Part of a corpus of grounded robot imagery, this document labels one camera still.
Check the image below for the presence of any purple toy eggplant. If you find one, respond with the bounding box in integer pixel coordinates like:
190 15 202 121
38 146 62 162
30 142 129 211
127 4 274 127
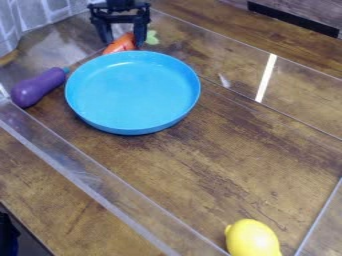
11 67 70 108

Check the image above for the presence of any blue round plastic tray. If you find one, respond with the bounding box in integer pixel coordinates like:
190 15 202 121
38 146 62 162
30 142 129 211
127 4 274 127
65 51 202 135

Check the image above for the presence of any yellow toy lemon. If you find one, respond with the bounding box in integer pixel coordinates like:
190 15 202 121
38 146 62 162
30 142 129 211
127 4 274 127
225 219 282 256

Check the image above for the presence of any black baseboard strip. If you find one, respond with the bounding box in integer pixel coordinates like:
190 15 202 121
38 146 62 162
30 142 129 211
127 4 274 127
248 1 340 38

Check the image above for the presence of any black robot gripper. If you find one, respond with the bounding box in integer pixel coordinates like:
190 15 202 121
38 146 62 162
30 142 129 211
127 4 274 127
87 0 151 47

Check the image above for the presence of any clear acrylic barrier panel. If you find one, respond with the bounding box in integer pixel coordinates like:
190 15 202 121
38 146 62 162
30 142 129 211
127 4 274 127
0 82 342 256

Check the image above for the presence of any orange toy carrot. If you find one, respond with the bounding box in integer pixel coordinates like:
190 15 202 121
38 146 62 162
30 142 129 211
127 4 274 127
102 29 161 56

